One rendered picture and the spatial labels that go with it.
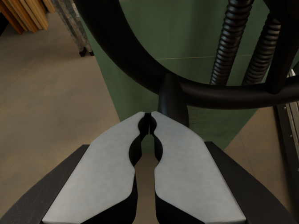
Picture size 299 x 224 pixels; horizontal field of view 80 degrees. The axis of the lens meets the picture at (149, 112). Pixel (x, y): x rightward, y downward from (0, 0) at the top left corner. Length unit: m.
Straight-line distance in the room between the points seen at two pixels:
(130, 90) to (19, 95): 1.01
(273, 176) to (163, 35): 0.82
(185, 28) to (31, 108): 1.08
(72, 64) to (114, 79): 0.97
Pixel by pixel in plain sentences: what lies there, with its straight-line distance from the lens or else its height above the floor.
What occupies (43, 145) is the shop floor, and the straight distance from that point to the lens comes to 1.10.
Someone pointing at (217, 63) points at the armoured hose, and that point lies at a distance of 0.26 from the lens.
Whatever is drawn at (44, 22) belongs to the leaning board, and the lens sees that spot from 1.85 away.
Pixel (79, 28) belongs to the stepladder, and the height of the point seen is 0.21.
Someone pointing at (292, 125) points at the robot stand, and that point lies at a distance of 0.97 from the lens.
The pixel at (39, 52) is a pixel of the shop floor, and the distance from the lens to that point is 1.64.
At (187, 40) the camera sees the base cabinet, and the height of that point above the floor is 0.63.
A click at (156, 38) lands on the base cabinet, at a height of 0.64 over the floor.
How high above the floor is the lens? 0.85
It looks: 57 degrees down
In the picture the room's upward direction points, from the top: 5 degrees counter-clockwise
